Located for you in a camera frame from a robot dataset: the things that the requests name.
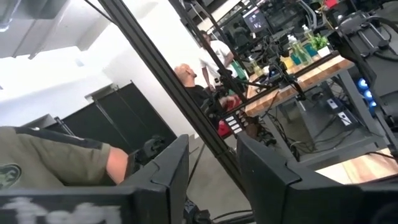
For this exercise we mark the black power strip box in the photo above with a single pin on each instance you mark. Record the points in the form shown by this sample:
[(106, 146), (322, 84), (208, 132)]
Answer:
[(234, 124)]

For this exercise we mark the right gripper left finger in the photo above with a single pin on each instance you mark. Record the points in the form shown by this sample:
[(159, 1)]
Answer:
[(161, 186)]

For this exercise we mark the computer monitor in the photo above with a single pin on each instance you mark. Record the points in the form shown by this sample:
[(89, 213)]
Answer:
[(255, 20)]

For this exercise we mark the person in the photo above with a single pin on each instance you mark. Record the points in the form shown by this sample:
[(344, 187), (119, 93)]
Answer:
[(189, 84), (214, 56), (46, 158)]

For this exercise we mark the computer with blue lights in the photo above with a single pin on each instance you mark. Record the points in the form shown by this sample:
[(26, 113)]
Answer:
[(367, 93)]

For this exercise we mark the black overhead rig frame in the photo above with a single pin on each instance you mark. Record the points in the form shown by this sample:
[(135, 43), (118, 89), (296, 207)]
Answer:
[(161, 81)]

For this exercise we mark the black cabinet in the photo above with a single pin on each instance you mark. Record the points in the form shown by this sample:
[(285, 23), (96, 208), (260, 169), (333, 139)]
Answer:
[(124, 118)]

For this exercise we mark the small potted green plant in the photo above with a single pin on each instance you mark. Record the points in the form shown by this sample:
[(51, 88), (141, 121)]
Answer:
[(320, 45)]

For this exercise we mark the green soap pump bottle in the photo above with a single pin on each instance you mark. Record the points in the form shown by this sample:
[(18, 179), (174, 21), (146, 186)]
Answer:
[(300, 51), (308, 32)]

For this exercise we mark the wooden workstation table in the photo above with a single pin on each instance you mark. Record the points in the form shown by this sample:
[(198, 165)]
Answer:
[(311, 74)]

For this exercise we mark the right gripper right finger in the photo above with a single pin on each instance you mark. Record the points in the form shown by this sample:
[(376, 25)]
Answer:
[(280, 186)]

